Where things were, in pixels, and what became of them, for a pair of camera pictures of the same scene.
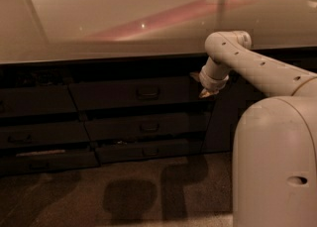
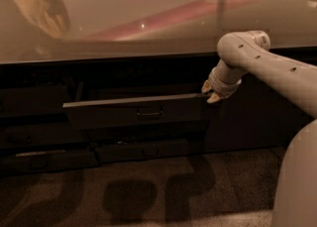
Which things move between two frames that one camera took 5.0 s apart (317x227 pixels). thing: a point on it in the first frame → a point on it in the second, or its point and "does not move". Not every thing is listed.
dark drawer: (43, 134) does not move
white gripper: (212, 80) → (223, 86)
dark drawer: (48, 162) does not move
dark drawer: (143, 151) does not move
